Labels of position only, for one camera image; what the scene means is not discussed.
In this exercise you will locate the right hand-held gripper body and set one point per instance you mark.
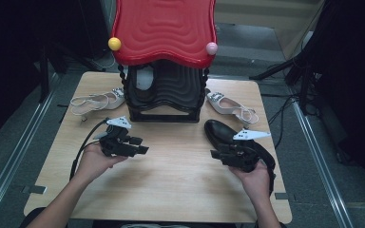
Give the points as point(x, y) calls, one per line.
point(245, 156)

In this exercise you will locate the metal floor rail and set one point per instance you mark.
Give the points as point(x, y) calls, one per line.
point(15, 152)
point(320, 164)

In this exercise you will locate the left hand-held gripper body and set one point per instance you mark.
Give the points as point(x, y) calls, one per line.
point(115, 141)

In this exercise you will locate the black metal stand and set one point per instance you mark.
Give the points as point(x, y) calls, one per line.
point(44, 76)

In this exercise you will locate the person's left hand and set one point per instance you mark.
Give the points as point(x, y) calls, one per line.
point(93, 164)

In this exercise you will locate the black stool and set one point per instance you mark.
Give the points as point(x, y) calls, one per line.
point(36, 212)

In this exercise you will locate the black tripod stand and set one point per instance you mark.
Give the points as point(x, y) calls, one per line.
point(278, 68)

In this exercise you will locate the grey tape strip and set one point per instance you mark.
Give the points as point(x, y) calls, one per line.
point(284, 196)
point(34, 189)

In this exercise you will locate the dark curtain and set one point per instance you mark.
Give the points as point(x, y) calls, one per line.
point(355, 79)
point(9, 63)

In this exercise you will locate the black leather shoe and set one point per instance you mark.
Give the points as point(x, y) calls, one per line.
point(144, 79)
point(218, 131)

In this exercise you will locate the red and black shoe rack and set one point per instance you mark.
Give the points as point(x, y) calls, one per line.
point(164, 31)

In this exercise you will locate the person's right hand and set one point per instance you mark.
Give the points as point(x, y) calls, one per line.
point(256, 183)

